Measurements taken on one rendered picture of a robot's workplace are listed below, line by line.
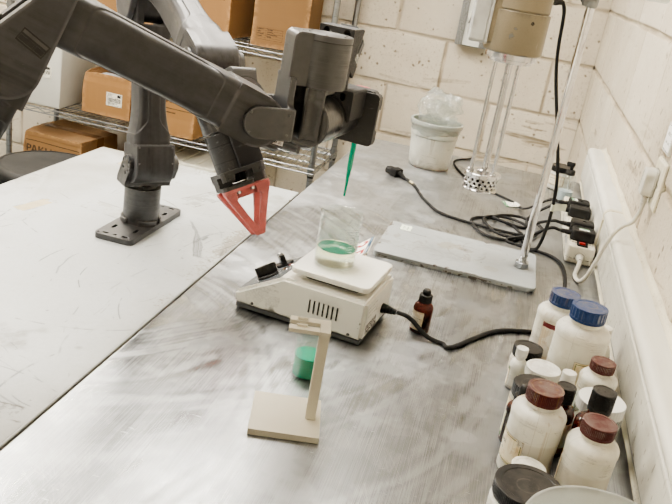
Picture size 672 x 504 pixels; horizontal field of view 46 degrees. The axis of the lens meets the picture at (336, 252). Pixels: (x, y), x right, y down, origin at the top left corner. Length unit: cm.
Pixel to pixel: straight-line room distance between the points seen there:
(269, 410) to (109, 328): 27
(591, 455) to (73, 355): 61
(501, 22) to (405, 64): 214
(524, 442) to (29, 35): 64
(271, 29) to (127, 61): 246
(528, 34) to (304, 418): 78
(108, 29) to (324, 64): 23
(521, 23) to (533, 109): 212
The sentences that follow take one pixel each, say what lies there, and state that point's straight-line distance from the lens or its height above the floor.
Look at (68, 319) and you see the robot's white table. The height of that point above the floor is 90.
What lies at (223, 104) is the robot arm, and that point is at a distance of 85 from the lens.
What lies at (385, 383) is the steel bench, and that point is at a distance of 104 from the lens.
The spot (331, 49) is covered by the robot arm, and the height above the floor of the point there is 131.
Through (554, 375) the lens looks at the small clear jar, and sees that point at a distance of 106.
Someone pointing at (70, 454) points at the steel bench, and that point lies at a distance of 86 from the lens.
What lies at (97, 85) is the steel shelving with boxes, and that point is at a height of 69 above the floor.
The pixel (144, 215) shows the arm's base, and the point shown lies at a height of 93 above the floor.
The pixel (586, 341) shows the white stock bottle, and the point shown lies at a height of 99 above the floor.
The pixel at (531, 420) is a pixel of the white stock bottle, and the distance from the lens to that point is 88.
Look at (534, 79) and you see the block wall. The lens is 349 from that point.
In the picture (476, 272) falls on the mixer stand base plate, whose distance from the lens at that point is 145.
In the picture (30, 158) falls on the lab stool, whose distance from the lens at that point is 267.
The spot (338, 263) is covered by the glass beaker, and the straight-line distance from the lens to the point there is 111.
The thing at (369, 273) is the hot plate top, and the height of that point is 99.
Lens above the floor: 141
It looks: 21 degrees down
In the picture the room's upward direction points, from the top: 10 degrees clockwise
